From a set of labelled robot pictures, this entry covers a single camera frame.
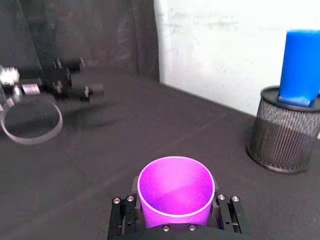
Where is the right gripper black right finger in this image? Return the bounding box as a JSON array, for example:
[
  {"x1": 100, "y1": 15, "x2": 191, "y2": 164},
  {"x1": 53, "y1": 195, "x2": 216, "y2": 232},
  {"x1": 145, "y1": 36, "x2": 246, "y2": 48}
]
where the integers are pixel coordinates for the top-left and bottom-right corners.
[{"x1": 210, "y1": 181, "x2": 248, "y2": 235}]

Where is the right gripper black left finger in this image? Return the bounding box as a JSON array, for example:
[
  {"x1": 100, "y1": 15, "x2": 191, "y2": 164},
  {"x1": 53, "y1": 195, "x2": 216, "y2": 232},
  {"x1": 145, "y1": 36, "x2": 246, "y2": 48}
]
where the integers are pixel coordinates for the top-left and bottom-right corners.
[{"x1": 107, "y1": 176, "x2": 146, "y2": 240}]

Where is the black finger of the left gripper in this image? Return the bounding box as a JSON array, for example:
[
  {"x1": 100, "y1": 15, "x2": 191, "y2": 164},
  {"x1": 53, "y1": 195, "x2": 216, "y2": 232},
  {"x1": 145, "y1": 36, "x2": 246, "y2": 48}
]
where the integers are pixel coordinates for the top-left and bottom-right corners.
[
  {"x1": 71, "y1": 83, "x2": 105, "y2": 103},
  {"x1": 52, "y1": 57, "x2": 86, "y2": 75}
]

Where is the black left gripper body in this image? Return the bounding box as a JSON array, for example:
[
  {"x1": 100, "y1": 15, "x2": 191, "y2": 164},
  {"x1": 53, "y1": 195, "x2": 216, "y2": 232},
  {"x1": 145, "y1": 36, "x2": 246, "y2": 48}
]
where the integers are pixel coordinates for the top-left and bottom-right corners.
[{"x1": 37, "y1": 65, "x2": 74, "y2": 98}]

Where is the purple plastic cup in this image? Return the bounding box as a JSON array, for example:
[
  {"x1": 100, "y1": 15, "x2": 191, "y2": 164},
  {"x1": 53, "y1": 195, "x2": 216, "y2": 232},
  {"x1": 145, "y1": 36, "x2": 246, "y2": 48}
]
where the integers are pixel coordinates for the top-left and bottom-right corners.
[{"x1": 137, "y1": 156, "x2": 216, "y2": 229}]

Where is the dark hanging curtain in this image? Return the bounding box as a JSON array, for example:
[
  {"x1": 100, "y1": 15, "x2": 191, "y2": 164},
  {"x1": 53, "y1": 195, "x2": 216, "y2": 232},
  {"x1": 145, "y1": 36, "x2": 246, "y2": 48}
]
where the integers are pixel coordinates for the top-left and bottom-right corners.
[{"x1": 0, "y1": 0, "x2": 161, "y2": 82}]

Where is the black table cloth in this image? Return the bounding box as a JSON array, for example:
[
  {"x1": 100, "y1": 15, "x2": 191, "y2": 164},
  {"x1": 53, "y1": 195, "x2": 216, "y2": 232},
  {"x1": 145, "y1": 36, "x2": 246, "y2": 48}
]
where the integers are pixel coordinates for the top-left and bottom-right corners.
[{"x1": 0, "y1": 66, "x2": 320, "y2": 240}]

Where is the blue plastic cup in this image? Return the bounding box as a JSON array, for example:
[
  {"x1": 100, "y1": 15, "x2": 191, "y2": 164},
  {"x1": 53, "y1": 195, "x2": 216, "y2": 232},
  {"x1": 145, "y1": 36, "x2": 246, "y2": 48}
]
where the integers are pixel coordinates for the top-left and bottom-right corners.
[{"x1": 277, "y1": 29, "x2": 320, "y2": 108}]

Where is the clear plastic ring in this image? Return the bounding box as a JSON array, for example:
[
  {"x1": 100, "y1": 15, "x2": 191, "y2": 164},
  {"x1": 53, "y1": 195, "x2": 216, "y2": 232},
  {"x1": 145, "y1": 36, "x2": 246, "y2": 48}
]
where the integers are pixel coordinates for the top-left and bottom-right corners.
[{"x1": 0, "y1": 97, "x2": 64, "y2": 146}]

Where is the black wire mesh holder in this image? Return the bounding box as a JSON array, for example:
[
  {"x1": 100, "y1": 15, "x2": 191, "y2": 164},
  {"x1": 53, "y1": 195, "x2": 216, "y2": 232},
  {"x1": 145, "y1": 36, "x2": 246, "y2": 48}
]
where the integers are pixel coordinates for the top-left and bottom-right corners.
[{"x1": 245, "y1": 84, "x2": 320, "y2": 174}]

